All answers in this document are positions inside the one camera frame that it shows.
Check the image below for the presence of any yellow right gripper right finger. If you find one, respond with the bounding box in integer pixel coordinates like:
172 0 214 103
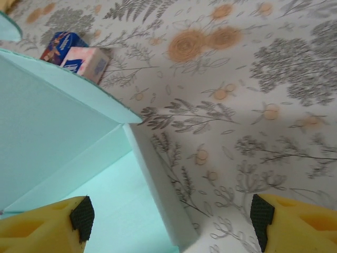
250 193 337 253

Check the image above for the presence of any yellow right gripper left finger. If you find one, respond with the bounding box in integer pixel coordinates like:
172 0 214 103
0 195 95 253

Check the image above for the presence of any mint green paper box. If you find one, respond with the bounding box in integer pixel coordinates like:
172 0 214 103
0 12 200 253

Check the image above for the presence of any pink tissue pack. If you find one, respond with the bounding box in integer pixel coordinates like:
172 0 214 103
60 46 111 85

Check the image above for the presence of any blue tissue pack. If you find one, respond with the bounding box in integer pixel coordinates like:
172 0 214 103
39 31 90 65

